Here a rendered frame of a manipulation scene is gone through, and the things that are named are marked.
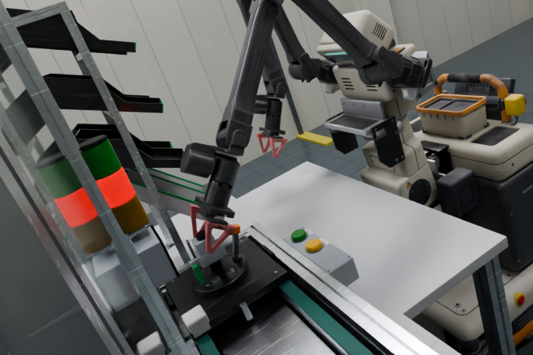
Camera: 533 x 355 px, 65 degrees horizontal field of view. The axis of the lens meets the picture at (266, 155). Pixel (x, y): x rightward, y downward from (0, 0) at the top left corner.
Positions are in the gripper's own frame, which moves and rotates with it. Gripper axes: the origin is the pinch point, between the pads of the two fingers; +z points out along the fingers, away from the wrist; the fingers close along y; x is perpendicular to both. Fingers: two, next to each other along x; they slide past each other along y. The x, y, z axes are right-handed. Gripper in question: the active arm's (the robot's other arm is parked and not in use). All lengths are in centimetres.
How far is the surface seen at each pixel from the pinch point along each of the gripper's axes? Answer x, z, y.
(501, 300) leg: 67, -6, 29
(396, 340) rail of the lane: 20.0, -1.6, 41.4
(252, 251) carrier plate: 14.6, 1.2, -2.5
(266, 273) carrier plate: 13.2, 2.3, 8.6
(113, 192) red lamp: -26.1, -11.9, 21.2
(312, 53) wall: 198, -131, -319
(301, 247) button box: 22.5, -4.3, 5.9
